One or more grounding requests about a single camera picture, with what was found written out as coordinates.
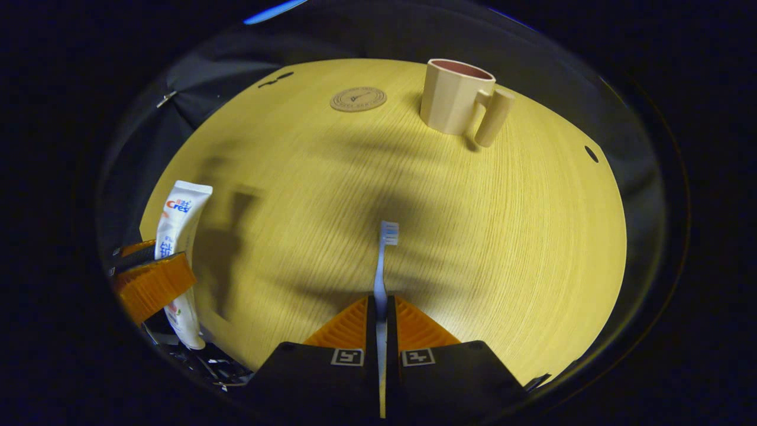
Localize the round brown coaster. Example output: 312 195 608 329
330 86 388 112

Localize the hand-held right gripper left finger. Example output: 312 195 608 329
245 295 379 418

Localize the white toothpaste tube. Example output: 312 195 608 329
155 180 213 350

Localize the light blue toothbrush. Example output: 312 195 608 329
373 221 400 418

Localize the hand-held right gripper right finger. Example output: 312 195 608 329
386 295 530 415

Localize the beige cup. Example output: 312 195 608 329
420 58 515 149

